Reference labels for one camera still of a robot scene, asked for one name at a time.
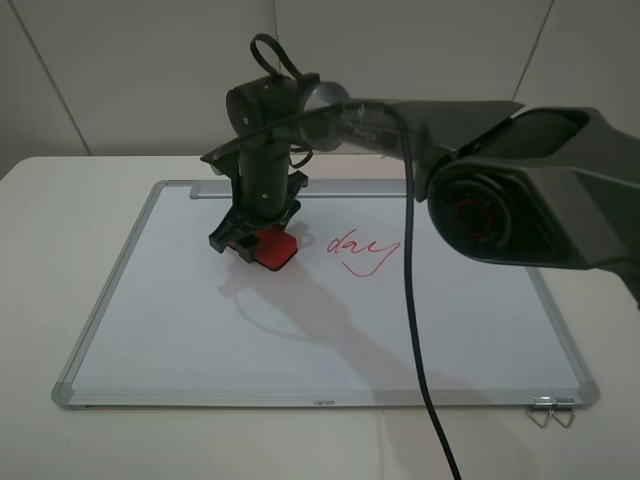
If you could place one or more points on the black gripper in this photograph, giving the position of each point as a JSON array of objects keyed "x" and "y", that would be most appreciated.
[{"x": 264, "y": 193}]

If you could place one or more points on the red whiteboard eraser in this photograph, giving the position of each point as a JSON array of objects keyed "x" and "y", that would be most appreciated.
[{"x": 276, "y": 248}]

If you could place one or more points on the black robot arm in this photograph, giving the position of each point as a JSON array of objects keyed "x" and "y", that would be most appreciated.
[{"x": 547, "y": 187}]

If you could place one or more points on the left metal hanging clip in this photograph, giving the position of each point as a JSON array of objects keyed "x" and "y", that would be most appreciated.
[{"x": 540, "y": 411}]

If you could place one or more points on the metal hanging clip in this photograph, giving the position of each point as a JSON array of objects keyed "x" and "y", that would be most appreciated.
[
  {"x": 540, "y": 411},
  {"x": 563, "y": 411}
]

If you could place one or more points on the right metal hanging clip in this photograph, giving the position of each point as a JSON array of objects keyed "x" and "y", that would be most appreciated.
[{"x": 563, "y": 411}]

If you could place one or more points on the white whiteboard with grey frame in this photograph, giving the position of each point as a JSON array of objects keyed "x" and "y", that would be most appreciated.
[{"x": 178, "y": 324}]

